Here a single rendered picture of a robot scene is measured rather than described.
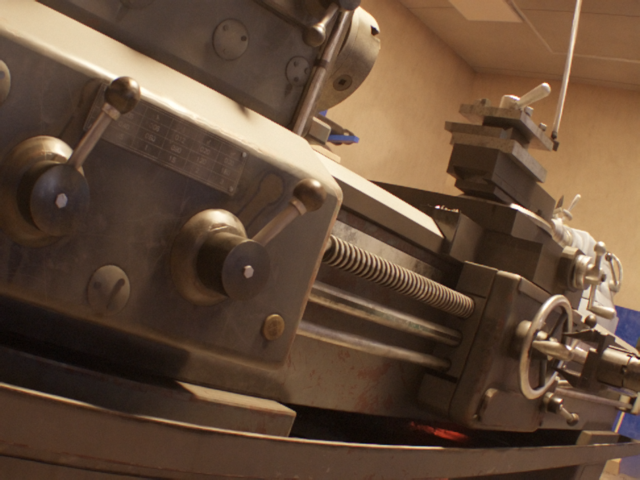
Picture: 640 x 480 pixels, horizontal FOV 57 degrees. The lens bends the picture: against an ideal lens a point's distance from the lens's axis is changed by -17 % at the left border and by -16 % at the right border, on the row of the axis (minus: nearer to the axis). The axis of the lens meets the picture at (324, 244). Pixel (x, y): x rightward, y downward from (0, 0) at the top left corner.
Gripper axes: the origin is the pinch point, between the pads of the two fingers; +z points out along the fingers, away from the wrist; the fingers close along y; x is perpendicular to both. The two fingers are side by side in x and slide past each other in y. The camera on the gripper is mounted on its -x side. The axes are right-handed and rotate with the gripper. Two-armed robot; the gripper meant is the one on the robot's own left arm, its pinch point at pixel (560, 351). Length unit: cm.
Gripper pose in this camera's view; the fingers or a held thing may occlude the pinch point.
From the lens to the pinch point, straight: 115.8
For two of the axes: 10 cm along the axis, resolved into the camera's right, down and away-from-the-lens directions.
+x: -6.5, -2.5, -7.2
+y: 3.1, -9.5, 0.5
